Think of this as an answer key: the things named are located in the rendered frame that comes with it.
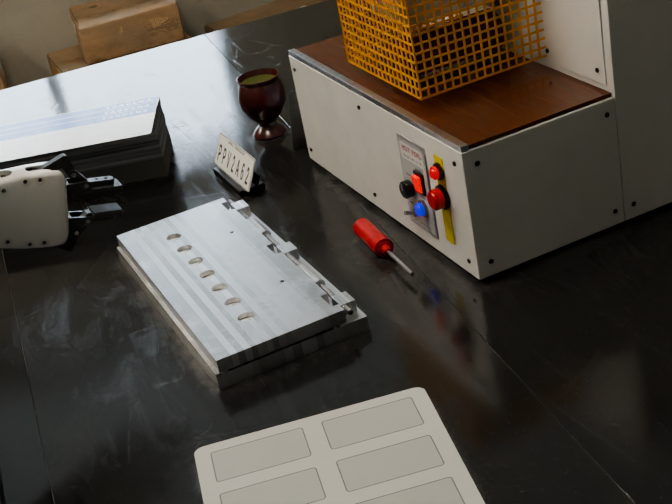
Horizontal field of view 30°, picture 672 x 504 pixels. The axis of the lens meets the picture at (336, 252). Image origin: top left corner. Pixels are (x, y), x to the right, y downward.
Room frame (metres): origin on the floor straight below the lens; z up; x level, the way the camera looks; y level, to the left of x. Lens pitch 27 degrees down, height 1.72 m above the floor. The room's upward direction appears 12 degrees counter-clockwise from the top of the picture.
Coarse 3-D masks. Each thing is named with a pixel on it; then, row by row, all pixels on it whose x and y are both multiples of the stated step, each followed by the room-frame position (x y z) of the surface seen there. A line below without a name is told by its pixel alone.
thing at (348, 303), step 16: (240, 208) 1.72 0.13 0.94; (272, 240) 1.60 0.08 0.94; (288, 256) 1.54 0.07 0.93; (144, 288) 1.58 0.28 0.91; (336, 288) 1.45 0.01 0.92; (160, 304) 1.50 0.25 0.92; (336, 304) 1.39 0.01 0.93; (352, 304) 1.38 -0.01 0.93; (176, 320) 1.45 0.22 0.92; (352, 320) 1.36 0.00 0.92; (320, 336) 1.34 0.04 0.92; (336, 336) 1.35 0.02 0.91; (192, 352) 1.38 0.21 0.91; (272, 352) 1.32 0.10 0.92; (288, 352) 1.32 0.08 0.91; (304, 352) 1.33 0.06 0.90; (208, 368) 1.32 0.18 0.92; (240, 368) 1.30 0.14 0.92; (256, 368) 1.31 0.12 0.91; (272, 368) 1.32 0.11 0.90; (224, 384) 1.29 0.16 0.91
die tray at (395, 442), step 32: (320, 416) 1.18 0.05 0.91; (352, 416) 1.17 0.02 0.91; (384, 416) 1.15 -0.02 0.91; (416, 416) 1.14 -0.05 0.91; (224, 448) 1.16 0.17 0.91; (256, 448) 1.14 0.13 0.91; (288, 448) 1.13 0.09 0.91; (320, 448) 1.12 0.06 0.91; (352, 448) 1.11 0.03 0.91; (384, 448) 1.10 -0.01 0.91; (416, 448) 1.08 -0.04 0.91; (448, 448) 1.07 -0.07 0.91; (224, 480) 1.10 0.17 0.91; (256, 480) 1.09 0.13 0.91; (288, 480) 1.08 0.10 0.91; (320, 480) 1.06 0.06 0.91; (352, 480) 1.05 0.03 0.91; (384, 480) 1.04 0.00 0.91; (416, 480) 1.03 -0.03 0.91; (448, 480) 1.02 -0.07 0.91
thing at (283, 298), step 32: (160, 224) 1.71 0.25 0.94; (192, 224) 1.69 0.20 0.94; (224, 224) 1.67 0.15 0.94; (256, 224) 1.65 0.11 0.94; (128, 256) 1.66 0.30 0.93; (160, 256) 1.61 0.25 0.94; (192, 256) 1.59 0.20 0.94; (224, 256) 1.57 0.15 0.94; (256, 256) 1.55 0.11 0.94; (160, 288) 1.51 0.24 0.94; (192, 288) 1.49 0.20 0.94; (256, 288) 1.45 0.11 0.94; (288, 288) 1.44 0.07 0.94; (320, 288) 1.42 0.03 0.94; (192, 320) 1.40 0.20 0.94; (224, 320) 1.39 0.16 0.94; (256, 320) 1.37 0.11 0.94; (288, 320) 1.35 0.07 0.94; (320, 320) 1.34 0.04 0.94; (224, 352) 1.31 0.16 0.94; (256, 352) 1.31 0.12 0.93
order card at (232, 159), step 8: (224, 136) 1.97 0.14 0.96; (224, 144) 1.96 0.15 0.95; (232, 144) 1.93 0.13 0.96; (216, 152) 1.98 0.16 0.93; (224, 152) 1.95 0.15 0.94; (232, 152) 1.92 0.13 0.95; (240, 152) 1.89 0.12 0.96; (216, 160) 1.97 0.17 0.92; (224, 160) 1.94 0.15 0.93; (232, 160) 1.91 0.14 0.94; (240, 160) 1.89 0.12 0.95; (248, 160) 1.86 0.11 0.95; (224, 168) 1.94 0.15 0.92; (232, 168) 1.91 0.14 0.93; (240, 168) 1.88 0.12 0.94; (248, 168) 1.85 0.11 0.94; (232, 176) 1.90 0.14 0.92; (240, 176) 1.87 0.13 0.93; (248, 176) 1.84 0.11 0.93; (240, 184) 1.86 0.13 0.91; (248, 184) 1.84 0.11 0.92
